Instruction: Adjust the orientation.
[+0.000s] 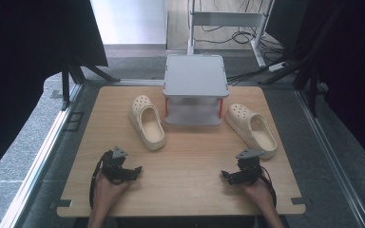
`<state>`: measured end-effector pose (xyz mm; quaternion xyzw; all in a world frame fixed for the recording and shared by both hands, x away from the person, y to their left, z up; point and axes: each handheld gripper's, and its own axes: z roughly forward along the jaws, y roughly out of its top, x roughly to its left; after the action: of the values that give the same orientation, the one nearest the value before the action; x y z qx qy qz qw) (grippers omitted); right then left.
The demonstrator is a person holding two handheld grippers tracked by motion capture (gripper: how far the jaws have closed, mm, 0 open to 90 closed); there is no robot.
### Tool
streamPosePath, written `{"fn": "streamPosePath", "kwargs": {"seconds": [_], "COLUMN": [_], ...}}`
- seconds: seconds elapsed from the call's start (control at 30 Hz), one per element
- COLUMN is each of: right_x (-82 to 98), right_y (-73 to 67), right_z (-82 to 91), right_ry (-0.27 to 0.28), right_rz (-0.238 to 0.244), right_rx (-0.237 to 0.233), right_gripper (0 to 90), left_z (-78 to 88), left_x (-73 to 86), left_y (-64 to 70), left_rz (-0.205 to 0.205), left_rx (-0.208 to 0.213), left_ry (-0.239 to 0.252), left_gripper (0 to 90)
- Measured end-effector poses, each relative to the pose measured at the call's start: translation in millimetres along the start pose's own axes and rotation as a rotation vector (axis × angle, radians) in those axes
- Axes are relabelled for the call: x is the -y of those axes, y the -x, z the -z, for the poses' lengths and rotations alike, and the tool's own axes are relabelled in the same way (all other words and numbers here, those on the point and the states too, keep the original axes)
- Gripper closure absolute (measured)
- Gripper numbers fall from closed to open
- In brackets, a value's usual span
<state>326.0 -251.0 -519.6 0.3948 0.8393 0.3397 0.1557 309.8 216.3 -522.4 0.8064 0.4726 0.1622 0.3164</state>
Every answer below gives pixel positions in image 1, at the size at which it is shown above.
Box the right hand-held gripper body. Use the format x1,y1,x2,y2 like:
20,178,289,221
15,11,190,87
235,148,265,184

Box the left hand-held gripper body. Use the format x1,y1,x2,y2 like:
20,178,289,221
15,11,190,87
100,145,129,182

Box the person's left hand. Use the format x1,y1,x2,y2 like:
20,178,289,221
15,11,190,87
93,170,131,211

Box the person's right hand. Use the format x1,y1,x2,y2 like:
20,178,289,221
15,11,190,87
238,176,276,212

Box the cream clog shoe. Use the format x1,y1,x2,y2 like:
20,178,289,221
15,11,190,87
128,94,167,151
223,103,279,161

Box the black tripod stand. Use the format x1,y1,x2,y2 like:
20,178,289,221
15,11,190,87
258,0,346,118
60,53,122,112

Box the grey two-tier shoe rack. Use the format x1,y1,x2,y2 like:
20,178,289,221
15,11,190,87
162,53,230,127

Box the white power strip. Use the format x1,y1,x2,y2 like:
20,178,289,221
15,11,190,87
267,61,289,72

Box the black curtain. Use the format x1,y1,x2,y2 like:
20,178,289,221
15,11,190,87
265,0,365,176
0,0,109,188

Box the white metal stand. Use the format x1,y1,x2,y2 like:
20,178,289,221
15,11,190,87
186,0,276,68

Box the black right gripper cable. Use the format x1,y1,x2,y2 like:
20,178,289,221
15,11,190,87
258,164,278,209

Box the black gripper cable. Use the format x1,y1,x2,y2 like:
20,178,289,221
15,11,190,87
258,164,278,209
88,149,114,211

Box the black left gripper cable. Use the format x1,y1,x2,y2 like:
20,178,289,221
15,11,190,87
88,149,114,211

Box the aluminium frame rail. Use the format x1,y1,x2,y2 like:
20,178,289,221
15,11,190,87
0,83,84,228
294,88,365,228

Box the black floor cables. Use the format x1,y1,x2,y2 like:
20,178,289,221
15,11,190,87
193,0,298,86

